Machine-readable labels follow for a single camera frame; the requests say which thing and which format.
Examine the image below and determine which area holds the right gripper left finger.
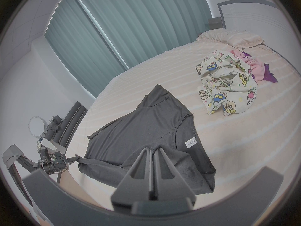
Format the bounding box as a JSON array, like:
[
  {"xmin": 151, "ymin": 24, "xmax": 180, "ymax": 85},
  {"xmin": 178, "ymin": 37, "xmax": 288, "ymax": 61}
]
[{"xmin": 111, "ymin": 147, "xmax": 154, "ymax": 208}]

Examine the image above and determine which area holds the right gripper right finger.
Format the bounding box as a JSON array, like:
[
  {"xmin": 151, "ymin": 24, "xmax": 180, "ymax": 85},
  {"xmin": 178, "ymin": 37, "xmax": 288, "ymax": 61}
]
[{"xmin": 153, "ymin": 147, "xmax": 197, "ymax": 208}]

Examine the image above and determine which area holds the black T-shirt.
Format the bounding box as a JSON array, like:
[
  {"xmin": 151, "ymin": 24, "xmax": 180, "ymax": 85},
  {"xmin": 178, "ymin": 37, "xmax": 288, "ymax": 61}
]
[{"xmin": 78, "ymin": 84, "xmax": 217, "ymax": 195}]

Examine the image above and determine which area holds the dark grey bundle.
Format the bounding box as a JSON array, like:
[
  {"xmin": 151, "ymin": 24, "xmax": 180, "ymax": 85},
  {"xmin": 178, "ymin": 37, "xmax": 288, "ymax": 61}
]
[{"xmin": 46, "ymin": 116, "xmax": 63, "ymax": 132}]

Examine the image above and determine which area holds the round white mirror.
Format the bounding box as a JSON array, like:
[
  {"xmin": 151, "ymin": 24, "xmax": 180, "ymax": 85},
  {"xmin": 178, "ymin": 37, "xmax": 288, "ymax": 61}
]
[{"xmin": 28, "ymin": 116, "xmax": 47, "ymax": 138}]

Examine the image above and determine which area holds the black chest of drawers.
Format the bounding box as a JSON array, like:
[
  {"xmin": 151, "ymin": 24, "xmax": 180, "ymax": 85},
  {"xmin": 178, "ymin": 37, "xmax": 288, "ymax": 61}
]
[{"xmin": 52, "ymin": 101, "xmax": 88, "ymax": 150}]

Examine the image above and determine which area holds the bed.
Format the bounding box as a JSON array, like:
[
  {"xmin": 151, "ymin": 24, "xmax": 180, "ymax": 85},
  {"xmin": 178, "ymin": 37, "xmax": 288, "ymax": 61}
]
[{"xmin": 56, "ymin": 0, "xmax": 301, "ymax": 211}]

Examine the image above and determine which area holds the blue-green curtain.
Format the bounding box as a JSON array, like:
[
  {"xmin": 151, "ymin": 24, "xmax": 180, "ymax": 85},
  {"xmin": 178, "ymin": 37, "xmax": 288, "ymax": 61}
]
[
  {"xmin": 45, "ymin": 0, "xmax": 128, "ymax": 98},
  {"xmin": 72, "ymin": 0, "xmax": 213, "ymax": 69}
]

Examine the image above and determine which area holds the white printed pyjama garment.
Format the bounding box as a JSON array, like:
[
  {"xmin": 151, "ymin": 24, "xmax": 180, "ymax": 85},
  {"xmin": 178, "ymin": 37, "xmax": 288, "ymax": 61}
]
[{"xmin": 196, "ymin": 51, "xmax": 259, "ymax": 117}]

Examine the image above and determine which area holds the pink garment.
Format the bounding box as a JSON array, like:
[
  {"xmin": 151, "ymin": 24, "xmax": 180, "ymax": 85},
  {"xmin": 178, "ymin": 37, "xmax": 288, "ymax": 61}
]
[{"xmin": 232, "ymin": 50, "xmax": 265, "ymax": 83}]

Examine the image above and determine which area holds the purple garment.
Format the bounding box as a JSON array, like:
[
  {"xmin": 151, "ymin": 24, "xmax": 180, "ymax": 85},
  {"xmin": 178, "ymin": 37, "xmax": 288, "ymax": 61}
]
[{"xmin": 242, "ymin": 51, "xmax": 279, "ymax": 84}]

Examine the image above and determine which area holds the pale pink pillow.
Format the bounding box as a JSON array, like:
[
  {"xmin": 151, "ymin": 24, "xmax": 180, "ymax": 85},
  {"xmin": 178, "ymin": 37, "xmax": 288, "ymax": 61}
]
[{"xmin": 196, "ymin": 30, "xmax": 266, "ymax": 49}]

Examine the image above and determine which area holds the grey bedside table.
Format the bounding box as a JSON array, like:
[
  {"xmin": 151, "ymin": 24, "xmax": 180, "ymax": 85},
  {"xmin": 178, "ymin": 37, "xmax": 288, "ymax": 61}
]
[{"xmin": 208, "ymin": 17, "xmax": 227, "ymax": 30}]

